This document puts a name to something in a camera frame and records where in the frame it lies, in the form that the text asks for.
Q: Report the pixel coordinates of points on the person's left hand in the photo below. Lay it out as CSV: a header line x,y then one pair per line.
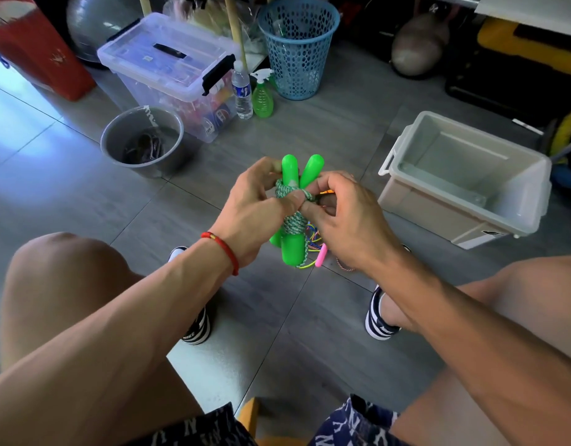
x,y
248,218

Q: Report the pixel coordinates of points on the red bag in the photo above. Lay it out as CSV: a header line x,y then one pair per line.
x,y
39,51

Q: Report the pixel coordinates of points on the green spray bottle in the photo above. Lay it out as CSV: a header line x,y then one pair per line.
x,y
263,102

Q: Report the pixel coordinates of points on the person's right hand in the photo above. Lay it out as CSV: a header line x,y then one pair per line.
x,y
355,223

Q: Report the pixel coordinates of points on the blue mesh plastic basket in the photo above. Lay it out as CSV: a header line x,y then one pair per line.
x,y
299,51

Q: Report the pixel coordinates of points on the grey exercise ball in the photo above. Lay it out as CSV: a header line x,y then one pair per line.
x,y
95,23

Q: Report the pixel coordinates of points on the multicoloured hula hoop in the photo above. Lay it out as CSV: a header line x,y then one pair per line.
x,y
564,134

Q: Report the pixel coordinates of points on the yellow black case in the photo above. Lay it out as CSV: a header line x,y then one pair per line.
x,y
531,51

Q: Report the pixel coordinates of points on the black white left shoe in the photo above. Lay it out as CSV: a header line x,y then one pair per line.
x,y
197,329

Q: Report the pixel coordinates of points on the person's leg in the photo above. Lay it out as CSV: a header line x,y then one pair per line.
x,y
536,311
53,292

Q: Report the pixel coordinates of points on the black white right shoe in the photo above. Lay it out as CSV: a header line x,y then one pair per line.
x,y
378,325

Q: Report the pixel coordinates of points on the white round table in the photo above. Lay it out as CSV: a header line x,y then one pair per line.
x,y
235,32

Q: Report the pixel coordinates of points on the yellow plastic stool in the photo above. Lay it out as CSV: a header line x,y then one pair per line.
x,y
248,418

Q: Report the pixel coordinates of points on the person's left forearm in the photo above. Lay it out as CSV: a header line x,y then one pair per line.
x,y
109,357

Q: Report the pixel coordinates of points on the person's left leg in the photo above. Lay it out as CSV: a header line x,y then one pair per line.
x,y
53,292

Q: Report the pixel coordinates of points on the clear bin with black latches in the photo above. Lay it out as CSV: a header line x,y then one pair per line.
x,y
146,51

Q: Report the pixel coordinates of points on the grey metal basin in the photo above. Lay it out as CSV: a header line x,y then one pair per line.
x,y
114,134

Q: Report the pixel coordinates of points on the brown ball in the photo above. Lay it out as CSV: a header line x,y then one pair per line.
x,y
420,46

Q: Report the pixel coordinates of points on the person's right leg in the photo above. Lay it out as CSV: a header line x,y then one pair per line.
x,y
536,311

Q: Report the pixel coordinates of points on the black white shoe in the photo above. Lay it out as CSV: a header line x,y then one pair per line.
x,y
378,325
197,329

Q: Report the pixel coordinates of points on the grey flat board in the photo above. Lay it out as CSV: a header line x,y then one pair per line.
x,y
536,12

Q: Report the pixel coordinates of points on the white plastic bin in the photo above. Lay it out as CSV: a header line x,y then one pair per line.
x,y
452,167

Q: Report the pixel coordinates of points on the small plastic water bottle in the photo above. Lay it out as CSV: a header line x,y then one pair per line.
x,y
242,95

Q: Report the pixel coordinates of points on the person's right forearm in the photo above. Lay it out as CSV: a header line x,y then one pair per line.
x,y
490,348

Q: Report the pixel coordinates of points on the navy patterned shorts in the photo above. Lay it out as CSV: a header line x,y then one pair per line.
x,y
360,427

